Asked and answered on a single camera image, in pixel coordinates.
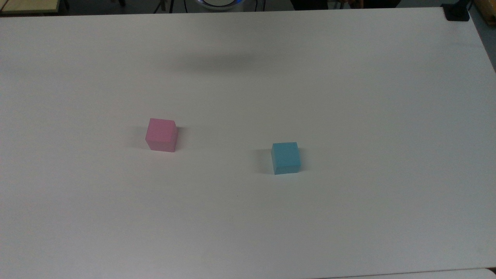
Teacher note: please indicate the blue cube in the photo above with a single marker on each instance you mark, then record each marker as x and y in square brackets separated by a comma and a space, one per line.
[286, 157]

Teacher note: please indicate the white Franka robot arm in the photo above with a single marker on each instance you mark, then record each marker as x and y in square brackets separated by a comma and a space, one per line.
[221, 3]

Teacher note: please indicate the pink cube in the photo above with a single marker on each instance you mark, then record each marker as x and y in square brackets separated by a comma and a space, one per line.
[161, 133]

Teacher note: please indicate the light wooden table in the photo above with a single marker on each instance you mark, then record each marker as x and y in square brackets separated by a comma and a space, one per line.
[29, 5]

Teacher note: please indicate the wooden board edge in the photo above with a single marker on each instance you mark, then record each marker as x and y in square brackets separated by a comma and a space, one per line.
[486, 11]

